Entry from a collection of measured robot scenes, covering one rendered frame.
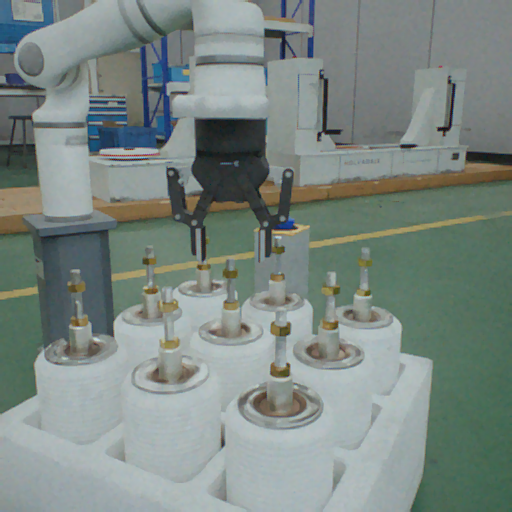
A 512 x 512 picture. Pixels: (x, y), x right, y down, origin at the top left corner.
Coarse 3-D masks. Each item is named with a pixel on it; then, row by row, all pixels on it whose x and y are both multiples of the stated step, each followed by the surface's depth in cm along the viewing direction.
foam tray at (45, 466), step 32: (416, 384) 65; (0, 416) 58; (32, 416) 59; (224, 416) 58; (384, 416) 58; (416, 416) 65; (0, 448) 55; (32, 448) 53; (64, 448) 53; (96, 448) 53; (224, 448) 52; (384, 448) 53; (416, 448) 68; (0, 480) 57; (32, 480) 54; (64, 480) 51; (96, 480) 49; (128, 480) 48; (160, 480) 48; (192, 480) 48; (224, 480) 50; (352, 480) 48; (384, 480) 52; (416, 480) 71
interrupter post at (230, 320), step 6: (222, 312) 61; (228, 312) 60; (234, 312) 61; (222, 318) 61; (228, 318) 61; (234, 318) 61; (222, 324) 61; (228, 324) 61; (234, 324) 61; (222, 330) 62; (228, 330) 61; (234, 330) 61
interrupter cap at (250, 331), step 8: (216, 320) 65; (240, 320) 65; (248, 320) 65; (200, 328) 62; (208, 328) 63; (216, 328) 63; (240, 328) 63; (248, 328) 63; (256, 328) 63; (200, 336) 61; (208, 336) 60; (216, 336) 60; (224, 336) 61; (232, 336) 61; (240, 336) 61; (248, 336) 60; (256, 336) 60; (216, 344) 59; (224, 344) 59; (232, 344) 59; (240, 344) 59
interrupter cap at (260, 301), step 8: (256, 296) 74; (264, 296) 74; (288, 296) 74; (296, 296) 74; (256, 304) 70; (264, 304) 70; (272, 304) 71; (280, 304) 71; (288, 304) 71; (296, 304) 71
